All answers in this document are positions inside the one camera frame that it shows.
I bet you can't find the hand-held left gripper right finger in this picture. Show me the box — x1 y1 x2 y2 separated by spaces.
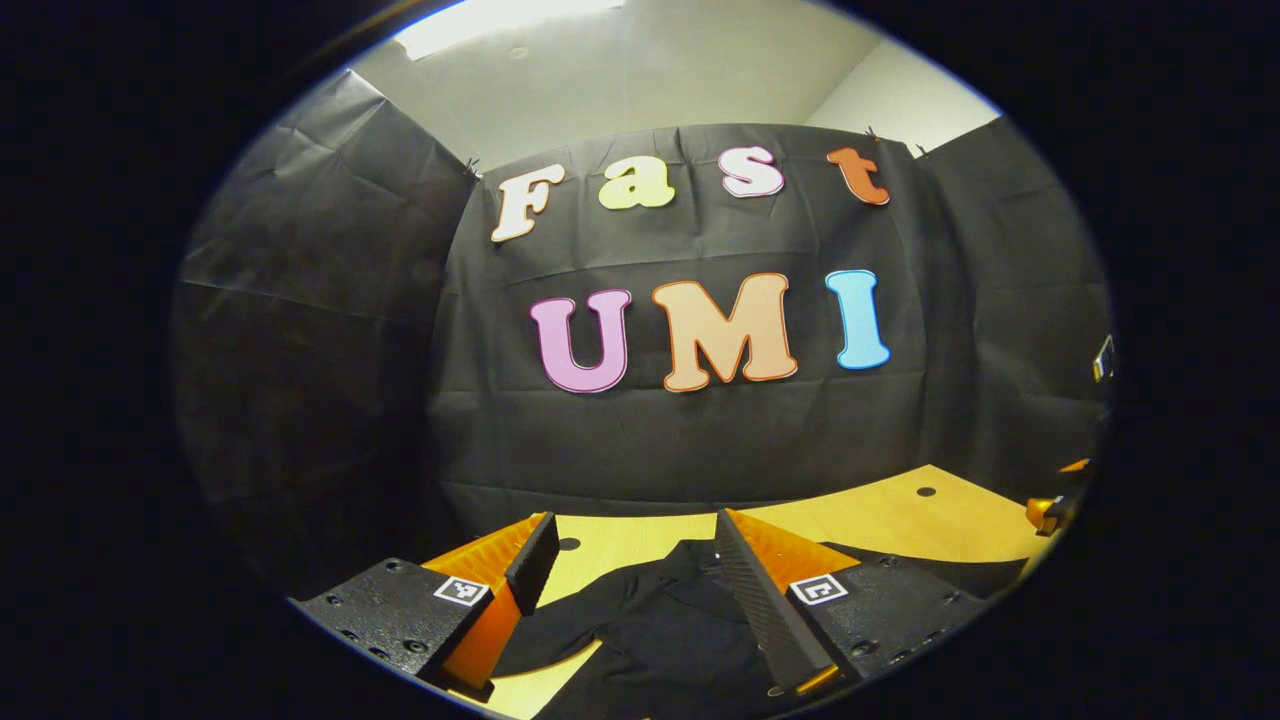
713 508 991 699

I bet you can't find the black button shirt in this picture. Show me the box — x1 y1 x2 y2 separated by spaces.
492 538 1031 720

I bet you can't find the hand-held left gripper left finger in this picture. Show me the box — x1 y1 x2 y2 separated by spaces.
288 512 561 703

